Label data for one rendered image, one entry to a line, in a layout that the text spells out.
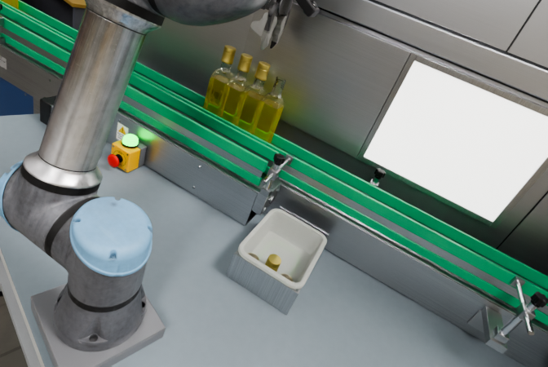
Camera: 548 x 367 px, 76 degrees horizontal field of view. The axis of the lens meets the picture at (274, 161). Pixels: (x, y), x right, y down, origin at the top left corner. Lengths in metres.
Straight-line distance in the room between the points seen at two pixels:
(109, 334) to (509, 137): 0.99
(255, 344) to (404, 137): 0.67
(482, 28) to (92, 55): 0.87
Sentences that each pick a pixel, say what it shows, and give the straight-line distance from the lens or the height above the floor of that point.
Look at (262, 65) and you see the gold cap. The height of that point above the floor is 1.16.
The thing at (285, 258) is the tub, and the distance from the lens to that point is 0.96.
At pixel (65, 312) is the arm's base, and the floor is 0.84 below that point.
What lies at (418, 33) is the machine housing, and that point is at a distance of 1.03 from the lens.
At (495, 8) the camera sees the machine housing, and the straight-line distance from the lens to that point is 1.06.
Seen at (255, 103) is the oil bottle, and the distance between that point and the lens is 1.01.
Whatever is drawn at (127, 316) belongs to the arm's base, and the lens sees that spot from 0.70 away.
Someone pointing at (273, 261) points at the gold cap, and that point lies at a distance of 0.88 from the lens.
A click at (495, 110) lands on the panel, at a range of 1.06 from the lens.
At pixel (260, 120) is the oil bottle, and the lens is 1.02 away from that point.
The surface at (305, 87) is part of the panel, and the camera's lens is 1.10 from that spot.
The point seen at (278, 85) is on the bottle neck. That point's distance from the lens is 0.99.
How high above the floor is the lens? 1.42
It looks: 29 degrees down
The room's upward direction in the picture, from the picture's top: 21 degrees clockwise
